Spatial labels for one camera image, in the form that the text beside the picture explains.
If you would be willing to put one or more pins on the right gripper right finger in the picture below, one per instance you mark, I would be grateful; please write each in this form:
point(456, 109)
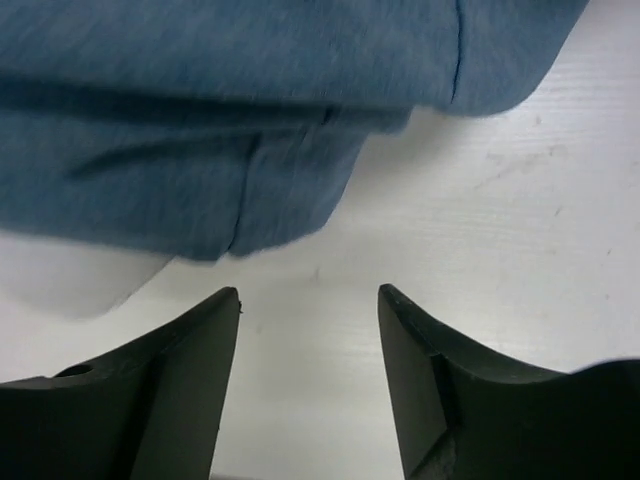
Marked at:
point(464, 411)

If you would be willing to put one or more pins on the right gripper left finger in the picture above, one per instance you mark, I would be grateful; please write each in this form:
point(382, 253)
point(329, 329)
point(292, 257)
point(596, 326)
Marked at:
point(149, 409)

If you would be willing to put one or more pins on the white pillow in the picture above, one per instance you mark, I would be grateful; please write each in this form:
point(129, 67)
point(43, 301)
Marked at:
point(69, 279)

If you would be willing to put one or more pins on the blue pillowcase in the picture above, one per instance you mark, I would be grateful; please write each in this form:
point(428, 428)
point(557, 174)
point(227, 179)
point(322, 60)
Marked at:
point(206, 128)

